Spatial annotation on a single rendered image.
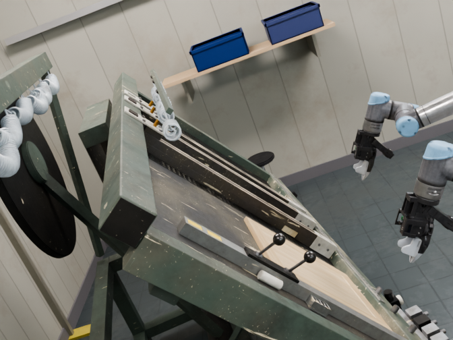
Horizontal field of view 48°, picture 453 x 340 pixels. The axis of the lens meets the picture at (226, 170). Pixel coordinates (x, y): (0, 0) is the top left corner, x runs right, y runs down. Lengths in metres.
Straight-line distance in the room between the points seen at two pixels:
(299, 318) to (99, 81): 4.12
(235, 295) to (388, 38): 4.22
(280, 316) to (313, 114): 4.01
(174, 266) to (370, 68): 4.24
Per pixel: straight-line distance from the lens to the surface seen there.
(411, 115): 1.97
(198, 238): 1.50
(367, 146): 2.13
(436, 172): 1.45
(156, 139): 2.13
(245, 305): 1.33
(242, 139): 5.24
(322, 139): 5.35
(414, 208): 1.50
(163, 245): 1.22
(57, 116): 3.32
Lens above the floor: 2.29
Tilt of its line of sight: 21 degrees down
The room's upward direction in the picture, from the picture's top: 21 degrees counter-clockwise
